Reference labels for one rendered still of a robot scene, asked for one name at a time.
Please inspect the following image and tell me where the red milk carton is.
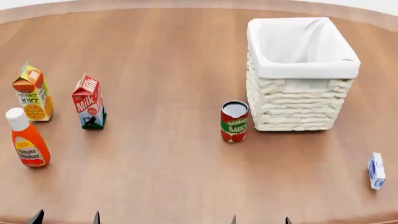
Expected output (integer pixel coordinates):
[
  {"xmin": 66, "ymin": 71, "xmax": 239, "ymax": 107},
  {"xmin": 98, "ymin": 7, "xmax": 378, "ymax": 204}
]
[{"xmin": 72, "ymin": 72, "xmax": 108, "ymax": 130}]

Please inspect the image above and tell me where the tomato sauce can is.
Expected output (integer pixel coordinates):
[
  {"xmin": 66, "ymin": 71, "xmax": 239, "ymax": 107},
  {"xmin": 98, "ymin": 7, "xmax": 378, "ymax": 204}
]
[{"xmin": 221, "ymin": 100, "xmax": 250, "ymax": 143}]

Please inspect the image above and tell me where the white cloth basket liner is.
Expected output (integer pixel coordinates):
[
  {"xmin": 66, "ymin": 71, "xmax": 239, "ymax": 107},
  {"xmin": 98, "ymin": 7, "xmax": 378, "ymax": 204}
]
[{"xmin": 246, "ymin": 16, "xmax": 361, "ymax": 80}]

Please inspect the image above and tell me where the white wicker basket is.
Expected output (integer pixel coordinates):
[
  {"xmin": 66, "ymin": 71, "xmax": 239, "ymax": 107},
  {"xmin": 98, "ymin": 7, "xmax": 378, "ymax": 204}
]
[{"xmin": 246, "ymin": 51, "xmax": 355, "ymax": 133}]

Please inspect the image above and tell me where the small blue white box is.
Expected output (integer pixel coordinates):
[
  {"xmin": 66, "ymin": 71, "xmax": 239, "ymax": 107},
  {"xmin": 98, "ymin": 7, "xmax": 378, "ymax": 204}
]
[{"xmin": 368, "ymin": 152, "xmax": 386, "ymax": 190}]

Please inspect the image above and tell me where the orange juice carton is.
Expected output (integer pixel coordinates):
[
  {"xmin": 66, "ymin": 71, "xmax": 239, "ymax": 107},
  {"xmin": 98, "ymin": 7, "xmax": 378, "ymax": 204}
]
[{"xmin": 12, "ymin": 61, "xmax": 55, "ymax": 122}]

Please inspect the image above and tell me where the tomato ketchup bottle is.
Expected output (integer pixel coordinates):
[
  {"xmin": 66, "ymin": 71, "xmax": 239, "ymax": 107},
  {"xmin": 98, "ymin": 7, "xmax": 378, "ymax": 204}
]
[{"xmin": 5, "ymin": 107, "xmax": 51, "ymax": 168}]

